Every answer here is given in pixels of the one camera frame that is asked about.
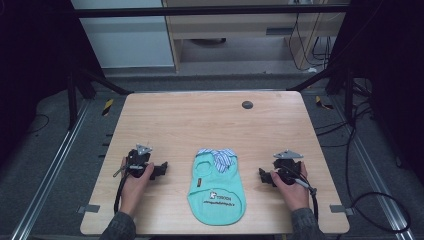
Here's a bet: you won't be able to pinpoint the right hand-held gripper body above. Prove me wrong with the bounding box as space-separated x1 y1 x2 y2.
271 149 317 195

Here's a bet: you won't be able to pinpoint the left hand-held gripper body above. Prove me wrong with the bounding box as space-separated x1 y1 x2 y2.
113 143 158 179

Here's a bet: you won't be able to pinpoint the person's left hand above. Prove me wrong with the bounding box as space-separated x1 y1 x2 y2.
119 156 155 218

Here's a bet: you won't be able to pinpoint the person's right hand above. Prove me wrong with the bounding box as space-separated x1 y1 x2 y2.
270 161 311 213

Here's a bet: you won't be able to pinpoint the mint green pet shirt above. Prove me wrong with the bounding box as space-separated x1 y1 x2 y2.
186 147 247 227

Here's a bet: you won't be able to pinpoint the yellow black striped tape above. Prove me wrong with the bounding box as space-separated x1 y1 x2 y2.
315 95 334 111
101 98 115 117

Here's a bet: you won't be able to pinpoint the black metal stand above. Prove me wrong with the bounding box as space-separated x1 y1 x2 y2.
287 63 356 126
66 64 134 131

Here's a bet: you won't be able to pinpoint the white cabinet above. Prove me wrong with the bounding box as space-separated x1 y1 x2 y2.
70 0 176 70

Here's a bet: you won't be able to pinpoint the dark curtain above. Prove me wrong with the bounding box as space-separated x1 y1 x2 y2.
0 0 106 168
328 0 424 184

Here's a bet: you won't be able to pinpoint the light wooden desk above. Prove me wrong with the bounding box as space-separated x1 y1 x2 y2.
162 0 349 73

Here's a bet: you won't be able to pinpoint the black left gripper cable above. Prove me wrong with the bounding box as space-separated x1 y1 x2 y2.
113 172 130 215

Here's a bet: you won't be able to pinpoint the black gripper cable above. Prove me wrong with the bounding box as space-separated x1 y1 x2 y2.
293 178 320 224
113 172 130 215

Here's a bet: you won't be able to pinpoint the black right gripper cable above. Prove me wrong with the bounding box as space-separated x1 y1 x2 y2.
293 178 320 224

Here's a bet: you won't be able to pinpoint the grey metal table bracket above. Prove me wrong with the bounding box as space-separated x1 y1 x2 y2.
329 204 355 217
76 203 101 215

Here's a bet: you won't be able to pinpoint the aluminium floor rail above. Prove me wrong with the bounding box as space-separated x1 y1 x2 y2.
328 94 416 240
10 99 91 240

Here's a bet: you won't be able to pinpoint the black floor cable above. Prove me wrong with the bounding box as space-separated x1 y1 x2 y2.
314 79 412 234

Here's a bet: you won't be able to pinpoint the black hanging desk cables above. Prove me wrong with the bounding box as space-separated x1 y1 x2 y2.
288 12 334 73

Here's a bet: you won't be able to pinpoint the black metal frame bar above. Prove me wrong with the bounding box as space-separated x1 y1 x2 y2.
71 3 351 19

